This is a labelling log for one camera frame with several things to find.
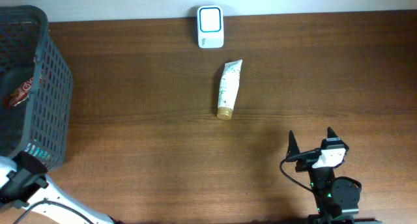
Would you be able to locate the white tube with gold cap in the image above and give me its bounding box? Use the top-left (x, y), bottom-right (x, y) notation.
top-left (217, 59), bottom-right (243, 120)

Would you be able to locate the small teal tissue pack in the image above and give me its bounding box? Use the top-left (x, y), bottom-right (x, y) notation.
top-left (24, 143), bottom-right (51, 161)

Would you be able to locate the red snack packet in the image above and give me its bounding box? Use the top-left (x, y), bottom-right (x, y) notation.
top-left (2, 69), bottom-right (51, 109)

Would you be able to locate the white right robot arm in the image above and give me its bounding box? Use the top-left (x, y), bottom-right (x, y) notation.
top-left (280, 128), bottom-right (380, 224)

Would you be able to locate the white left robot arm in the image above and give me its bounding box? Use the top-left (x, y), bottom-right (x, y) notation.
top-left (1, 152), bottom-right (118, 224)

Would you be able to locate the grey plastic mesh basket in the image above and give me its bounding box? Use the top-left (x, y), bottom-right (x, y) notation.
top-left (1, 5), bottom-right (73, 170)

